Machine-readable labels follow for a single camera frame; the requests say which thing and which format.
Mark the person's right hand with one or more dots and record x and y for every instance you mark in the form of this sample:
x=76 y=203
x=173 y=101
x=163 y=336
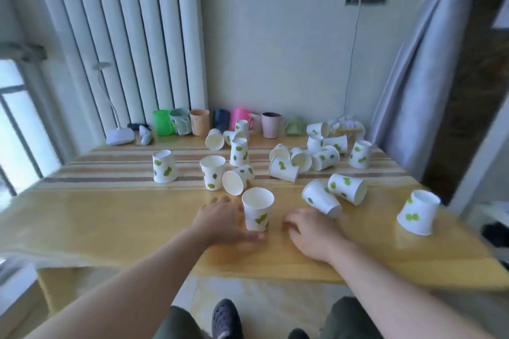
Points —
x=314 y=235

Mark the person's left hand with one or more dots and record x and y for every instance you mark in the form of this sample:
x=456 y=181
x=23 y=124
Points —
x=220 y=225

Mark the person's right fingers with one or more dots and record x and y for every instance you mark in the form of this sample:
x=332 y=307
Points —
x=292 y=223

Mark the person's left thumb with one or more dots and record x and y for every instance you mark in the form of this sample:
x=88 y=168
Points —
x=253 y=236

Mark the white paper cup green leaves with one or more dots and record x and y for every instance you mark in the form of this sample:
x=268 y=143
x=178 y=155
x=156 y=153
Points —
x=258 y=209

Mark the person's right forearm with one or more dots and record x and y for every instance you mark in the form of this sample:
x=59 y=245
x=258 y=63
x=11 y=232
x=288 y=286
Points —
x=397 y=303

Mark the person's left forearm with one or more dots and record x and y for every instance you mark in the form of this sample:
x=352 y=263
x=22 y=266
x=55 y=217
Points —
x=131 y=291

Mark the group of scattered paper cups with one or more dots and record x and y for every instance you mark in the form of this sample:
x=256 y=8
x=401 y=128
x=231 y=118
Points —
x=318 y=160

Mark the black perforated shoe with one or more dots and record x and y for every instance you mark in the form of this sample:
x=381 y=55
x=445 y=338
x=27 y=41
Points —
x=226 y=319

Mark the small pale green cup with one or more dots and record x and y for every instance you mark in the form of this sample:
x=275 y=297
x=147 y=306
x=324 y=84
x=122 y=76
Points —
x=295 y=126

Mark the mauve mug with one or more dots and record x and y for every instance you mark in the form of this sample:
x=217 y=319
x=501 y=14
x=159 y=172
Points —
x=272 y=125

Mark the person's right leg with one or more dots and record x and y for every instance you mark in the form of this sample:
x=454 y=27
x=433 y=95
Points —
x=350 y=321

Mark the person's leg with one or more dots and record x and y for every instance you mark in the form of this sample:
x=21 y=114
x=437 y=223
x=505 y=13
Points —
x=175 y=325
x=350 y=321

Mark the small basket with cloth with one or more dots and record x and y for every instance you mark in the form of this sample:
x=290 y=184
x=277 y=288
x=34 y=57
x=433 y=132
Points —
x=349 y=125

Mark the person's left leg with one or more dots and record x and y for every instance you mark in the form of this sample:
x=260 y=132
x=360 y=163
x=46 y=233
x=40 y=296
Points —
x=175 y=325

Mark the bright pink cup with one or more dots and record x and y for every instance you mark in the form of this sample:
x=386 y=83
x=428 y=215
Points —
x=240 y=116

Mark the dark blue cup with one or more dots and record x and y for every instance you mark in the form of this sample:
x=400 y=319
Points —
x=221 y=120

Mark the orange plastic cup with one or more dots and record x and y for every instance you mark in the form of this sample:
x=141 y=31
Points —
x=200 y=122

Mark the patterned ceramic mug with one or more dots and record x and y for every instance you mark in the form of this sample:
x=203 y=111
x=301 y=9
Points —
x=181 y=122

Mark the yellow striped tablecloth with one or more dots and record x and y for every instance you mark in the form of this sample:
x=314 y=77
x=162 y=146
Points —
x=119 y=207

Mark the green plastic cup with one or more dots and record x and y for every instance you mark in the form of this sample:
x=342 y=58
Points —
x=163 y=123

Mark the small white gadget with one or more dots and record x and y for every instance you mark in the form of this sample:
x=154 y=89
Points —
x=145 y=137

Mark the black remote control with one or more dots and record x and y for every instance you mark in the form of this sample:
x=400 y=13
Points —
x=138 y=126

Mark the white desk lamp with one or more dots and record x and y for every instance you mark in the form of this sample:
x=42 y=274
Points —
x=119 y=134

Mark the black and white object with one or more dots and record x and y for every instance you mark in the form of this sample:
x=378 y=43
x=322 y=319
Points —
x=493 y=227

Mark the grey curtain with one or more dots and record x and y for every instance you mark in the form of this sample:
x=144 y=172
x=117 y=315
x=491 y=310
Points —
x=429 y=72

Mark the white column radiator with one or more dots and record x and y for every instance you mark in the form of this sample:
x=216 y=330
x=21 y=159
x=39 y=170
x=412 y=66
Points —
x=127 y=33

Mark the window frame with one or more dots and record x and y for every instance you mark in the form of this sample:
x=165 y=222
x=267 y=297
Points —
x=20 y=124

